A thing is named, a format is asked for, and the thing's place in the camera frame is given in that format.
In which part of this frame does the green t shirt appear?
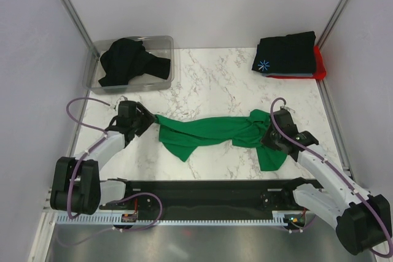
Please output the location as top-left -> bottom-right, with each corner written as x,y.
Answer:
155,109 -> 287,172

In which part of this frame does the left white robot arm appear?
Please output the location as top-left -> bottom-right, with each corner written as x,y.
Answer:
50,101 -> 156,219

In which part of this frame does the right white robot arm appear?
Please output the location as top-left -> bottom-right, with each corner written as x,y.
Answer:
261,125 -> 392,255

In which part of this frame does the crumpled black t shirt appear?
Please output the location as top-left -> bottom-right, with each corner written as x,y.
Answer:
99,38 -> 171,87

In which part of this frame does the clear plastic bin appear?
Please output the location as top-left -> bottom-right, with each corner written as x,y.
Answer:
83,36 -> 174,94

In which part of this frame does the folded red t shirt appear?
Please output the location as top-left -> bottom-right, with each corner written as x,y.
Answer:
269,45 -> 327,80

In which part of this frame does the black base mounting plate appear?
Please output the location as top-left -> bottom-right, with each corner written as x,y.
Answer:
100,177 -> 308,220

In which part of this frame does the folded black t shirt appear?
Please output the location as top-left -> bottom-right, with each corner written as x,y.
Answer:
252,31 -> 316,74

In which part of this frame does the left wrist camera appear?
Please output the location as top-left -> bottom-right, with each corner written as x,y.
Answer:
117,101 -> 137,118

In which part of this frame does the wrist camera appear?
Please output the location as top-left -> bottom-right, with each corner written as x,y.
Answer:
117,101 -> 137,118
272,109 -> 298,134

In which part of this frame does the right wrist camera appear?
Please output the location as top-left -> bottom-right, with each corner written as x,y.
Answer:
272,109 -> 298,134

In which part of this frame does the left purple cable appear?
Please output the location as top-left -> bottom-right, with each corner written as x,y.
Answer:
66,98 -> 164,234

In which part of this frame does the white slotted cable duct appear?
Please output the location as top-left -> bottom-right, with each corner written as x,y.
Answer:
55,211 -> 306,226

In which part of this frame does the right aluminium frame post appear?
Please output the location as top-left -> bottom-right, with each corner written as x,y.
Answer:
317,0 -> 350,49

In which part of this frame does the aluminium frame post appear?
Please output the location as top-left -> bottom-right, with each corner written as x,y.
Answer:
60,0 -> 93,48
317,0 -> 350,49

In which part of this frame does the left aluminium frame post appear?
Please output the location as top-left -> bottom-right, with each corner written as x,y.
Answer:
60,0 -> 93,48

